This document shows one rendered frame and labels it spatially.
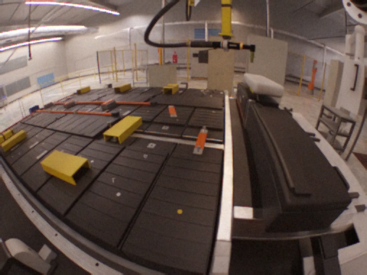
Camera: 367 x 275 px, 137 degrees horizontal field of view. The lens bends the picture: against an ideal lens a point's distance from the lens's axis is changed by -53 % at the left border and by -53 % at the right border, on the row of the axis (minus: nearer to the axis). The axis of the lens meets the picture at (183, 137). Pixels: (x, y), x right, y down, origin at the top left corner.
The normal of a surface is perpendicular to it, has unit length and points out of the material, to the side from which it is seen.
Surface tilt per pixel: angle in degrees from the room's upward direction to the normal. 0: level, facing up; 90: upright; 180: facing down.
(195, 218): 0
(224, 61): 90
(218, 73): 90
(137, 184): 0
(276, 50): 90
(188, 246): 0
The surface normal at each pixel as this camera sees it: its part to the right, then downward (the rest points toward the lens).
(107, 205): 0.00, -0.87
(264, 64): -0.25, 0.48
